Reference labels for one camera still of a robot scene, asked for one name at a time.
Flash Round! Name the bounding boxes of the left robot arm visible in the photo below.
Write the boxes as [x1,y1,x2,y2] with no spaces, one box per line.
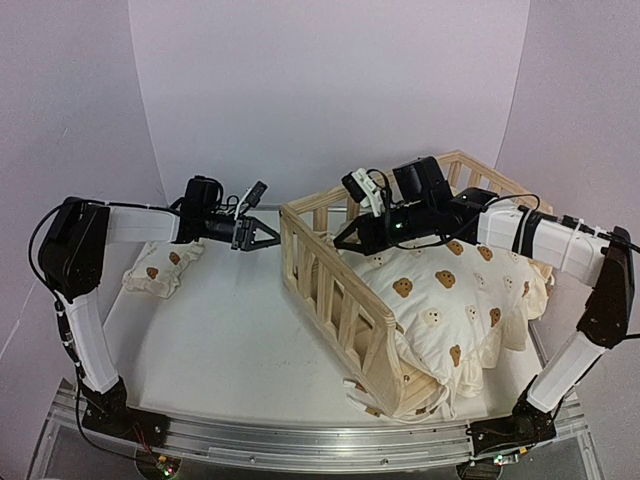
[28,175,280,397]

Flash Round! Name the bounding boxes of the bear print cushion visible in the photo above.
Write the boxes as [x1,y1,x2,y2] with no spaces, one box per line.
[339,240,551,422]

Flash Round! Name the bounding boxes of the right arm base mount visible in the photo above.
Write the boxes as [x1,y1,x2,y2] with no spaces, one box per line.
[466,400,556,458]

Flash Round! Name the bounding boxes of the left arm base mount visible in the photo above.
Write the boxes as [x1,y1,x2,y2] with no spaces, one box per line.
[80,377,169,447]

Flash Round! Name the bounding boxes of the wooden pet bed frame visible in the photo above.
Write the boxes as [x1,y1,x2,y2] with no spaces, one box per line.
[278,149,556,419]

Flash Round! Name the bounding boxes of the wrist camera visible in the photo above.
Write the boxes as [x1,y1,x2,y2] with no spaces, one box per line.
[341,168,391,218]
[234,180,268,219]

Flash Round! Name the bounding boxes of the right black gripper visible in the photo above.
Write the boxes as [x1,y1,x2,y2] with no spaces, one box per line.
[334,200,434,258]

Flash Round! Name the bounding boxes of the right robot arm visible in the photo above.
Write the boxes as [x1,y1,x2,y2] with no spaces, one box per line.
[333,157,634,443]

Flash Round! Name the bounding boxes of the small bear print pillow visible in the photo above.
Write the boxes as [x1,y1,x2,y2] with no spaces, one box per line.
[122,241,205,299]

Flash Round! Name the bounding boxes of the aluminium front rail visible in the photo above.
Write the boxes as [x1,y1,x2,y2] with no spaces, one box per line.
[47,379,591,464]

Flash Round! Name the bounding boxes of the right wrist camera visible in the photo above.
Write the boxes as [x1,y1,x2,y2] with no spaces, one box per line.
[341,168,391,218]

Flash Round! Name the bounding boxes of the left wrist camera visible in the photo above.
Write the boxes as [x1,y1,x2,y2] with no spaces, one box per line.
[234,180,268,219]

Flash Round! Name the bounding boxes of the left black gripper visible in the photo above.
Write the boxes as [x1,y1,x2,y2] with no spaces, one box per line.
[201,210,284,251]

